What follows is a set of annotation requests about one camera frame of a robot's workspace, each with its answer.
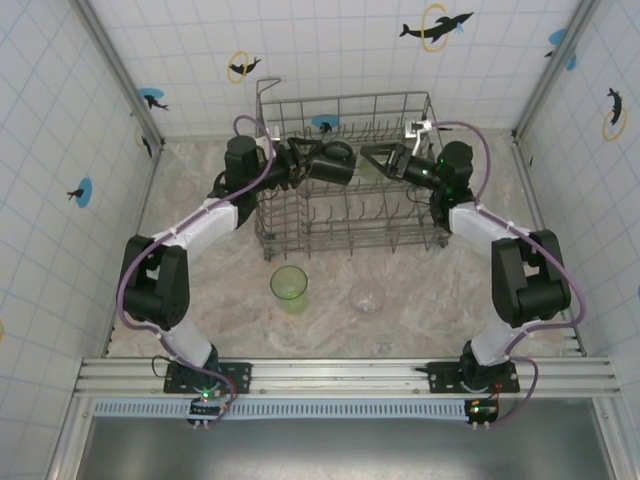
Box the large dolphin yellow ring sticker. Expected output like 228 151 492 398
398 2 475 54

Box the controller board with led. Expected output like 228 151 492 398
464 397 500 430
187 387 226 429

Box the small dolphin yellow ring sticker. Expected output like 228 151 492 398
227 49 263 84

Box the grey wire dish rack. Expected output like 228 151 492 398
253 76 454 264

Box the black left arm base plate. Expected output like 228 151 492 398
163 360 253 396

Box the blue patch wall sticker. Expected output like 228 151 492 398
543 27 579 71

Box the light blue slotted cable duct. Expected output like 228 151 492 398
92 398 474 420

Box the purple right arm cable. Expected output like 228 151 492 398
429 118 587 429

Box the aluminium frame post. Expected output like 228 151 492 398
512 0 601 141
69 0 166 151

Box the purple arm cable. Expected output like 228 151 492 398
429 118 587 429
115 114 277 426

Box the right controller board with LED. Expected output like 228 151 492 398
464 397 500 430

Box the left controller board with LED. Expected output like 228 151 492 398
187 387 226 429

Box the aluminium mounting rail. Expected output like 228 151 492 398
74 355 621 399

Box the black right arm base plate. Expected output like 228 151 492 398
414 360 521 396

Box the blue oval shark sticker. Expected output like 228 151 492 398
138 87 170 112

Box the green translucent plastic cup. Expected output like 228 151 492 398
269 264 309 316
355 151 384 185

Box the blue oval black animal sticker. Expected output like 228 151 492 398
310 113 341 135
66 177 95 209

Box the aluminium frame floor bar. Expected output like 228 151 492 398
99 142 166 359
512 137 589 356

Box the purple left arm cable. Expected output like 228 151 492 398
115 114 277 426

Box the black mug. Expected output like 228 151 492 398
305 141 357 187

